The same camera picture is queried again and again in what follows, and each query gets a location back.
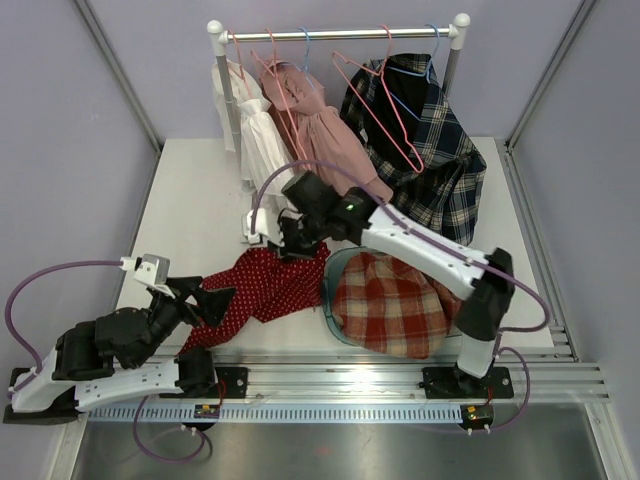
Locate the white dress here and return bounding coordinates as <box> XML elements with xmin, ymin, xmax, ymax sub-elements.
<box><xmin>212</xmin><ymin>61</ymin><xmax>292</xmax><ymax>191</ymax></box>

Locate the pink wire hanger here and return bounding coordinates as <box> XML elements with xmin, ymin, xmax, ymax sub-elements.
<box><xmin>330</xmin><ymin>23</ymin><xmax>425</xmax><ymax>175</ymax></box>

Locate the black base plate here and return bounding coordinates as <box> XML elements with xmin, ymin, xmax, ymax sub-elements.
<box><xmin>201</xmin><ymin>366</ymin><xmax>249</xmax><ymax>400</ymax></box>
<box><xmin>419</xmin><ymin>366</ymin><xmax>514</xmax><ymax>400</ymax></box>

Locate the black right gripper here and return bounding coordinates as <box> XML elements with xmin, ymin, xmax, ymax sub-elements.
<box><xmin>268</xmin><ymin>212</ymin><xmax>329</xmax><ymax>261</ymax></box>

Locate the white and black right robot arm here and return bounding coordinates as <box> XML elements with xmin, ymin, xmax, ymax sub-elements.
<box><xmin>247</xmin><ymin>171</ymin><xmax>515</xmax><ymax>399</ymax></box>

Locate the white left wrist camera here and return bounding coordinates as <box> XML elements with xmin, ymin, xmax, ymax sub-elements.
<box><xmin>120</xmin><ymin>254</ymin><xmax>175</xmax><ymax>298</ymax></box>

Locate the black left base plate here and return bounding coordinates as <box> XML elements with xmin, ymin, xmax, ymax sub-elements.
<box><xmin>201</xmin><ymin>366</ymin><xmax>249</xmax><ymax>400</ymax></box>

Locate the blue hanger of pink dress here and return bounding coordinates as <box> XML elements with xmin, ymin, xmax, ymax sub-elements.
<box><xmin>298</xmin><ymin>27</ymin><xmax>316</xmax><ymax>91</ymax></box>

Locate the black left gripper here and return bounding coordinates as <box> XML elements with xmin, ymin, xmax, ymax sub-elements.
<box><xmin>130</xmin><ymin>277</ymin><xmax>236</xmax><ymax>369</ymax></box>

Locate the blue wire hanger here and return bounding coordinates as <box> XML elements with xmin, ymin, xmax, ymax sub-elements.
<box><xmin>388</xmin><ymin>23</ymin><xmax>441</xmax><ymax>121</ymax></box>

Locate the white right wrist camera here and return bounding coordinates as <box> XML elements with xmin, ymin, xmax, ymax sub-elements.
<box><xmin>243</xmin><ymin>208</ymin><xmax>283</xmax><ymax>246</ymax></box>

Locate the pink hanger of red garment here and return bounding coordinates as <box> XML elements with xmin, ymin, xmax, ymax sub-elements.
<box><xmin>250</xmin><ymin>29</ymin><xmax>308</xmax><ymax>161</ymax></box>

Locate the red dotted garment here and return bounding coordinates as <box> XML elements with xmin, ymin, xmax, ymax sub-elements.
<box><xmin>181</xmin><ymin>242</ymin><xmax>330</xmax><ymax>353</ymax></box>

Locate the navy plaid skirt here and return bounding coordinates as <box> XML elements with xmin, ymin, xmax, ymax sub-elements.
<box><xmin>340</xmin><ymin>53</ymin><xmax>486</xmax><ymax>245</ymax></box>

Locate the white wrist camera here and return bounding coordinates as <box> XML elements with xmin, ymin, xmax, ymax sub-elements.
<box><xmin>243</xmin><ymin>208</ymin><xmax>283</xmax><ymax>246</ymax></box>
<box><xmin>120</xmin><ymin>254</ymin><xmax>175</xmax><ymax>298</ymax></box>

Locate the pink ruffled dress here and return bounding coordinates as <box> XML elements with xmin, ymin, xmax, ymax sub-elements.
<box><xmin>260</xmin><ymin>61</ymin><xmax>392</xmax><ymax>202</ymax></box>

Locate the pink hanger of white dress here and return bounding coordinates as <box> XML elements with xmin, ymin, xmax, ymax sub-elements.
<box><xmin>227</xmin><ymin>29</ymin><xmax>253</xmax><ymax>98</ymax></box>

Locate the white metal clothes rack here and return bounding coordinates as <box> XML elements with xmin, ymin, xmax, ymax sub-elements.
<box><xmin>205</xmin><ymin>13</ymin><xmax>472</xmax><ymax>245</ymax></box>

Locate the aluminium mounting rail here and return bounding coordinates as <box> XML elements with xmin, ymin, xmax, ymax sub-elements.
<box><xmin>212</xmin><ymin>350</ymin><xmax>609</xmax><ymax>403</ymax></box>

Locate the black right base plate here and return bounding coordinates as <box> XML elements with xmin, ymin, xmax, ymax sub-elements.
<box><xmin>419</xmin><ymin>366</ymin><xmax>514</xmax><ymax>400</ymax></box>

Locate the red plaid skirt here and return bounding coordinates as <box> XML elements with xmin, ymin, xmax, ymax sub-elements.
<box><xmin>332</xmin><ymin>252</ymin><xmax>464</xmax><ymax>360</ymax></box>

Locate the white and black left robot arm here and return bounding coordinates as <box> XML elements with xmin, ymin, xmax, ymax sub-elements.
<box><xmin>3</xmin><ymin>276</ymin><xmax>235</xmax><ymax>425</ymax></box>

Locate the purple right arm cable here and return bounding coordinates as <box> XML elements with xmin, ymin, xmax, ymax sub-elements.
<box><xmin>249</xmin><ymin>159</ymin><xmax>551</xmax><ymax>436</ymax></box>

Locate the teal plastic basin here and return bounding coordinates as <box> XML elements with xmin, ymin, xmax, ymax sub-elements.
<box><xmin>319</xmin><ymin>247</ymin><xmax>464</xmax><ymax>349</ymax></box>

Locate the white slotted cable duct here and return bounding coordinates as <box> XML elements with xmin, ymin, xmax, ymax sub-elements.
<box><xmin>89</xmin><ymin>402</ymin><xmax>462</xmax><ymax>424</ymax></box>

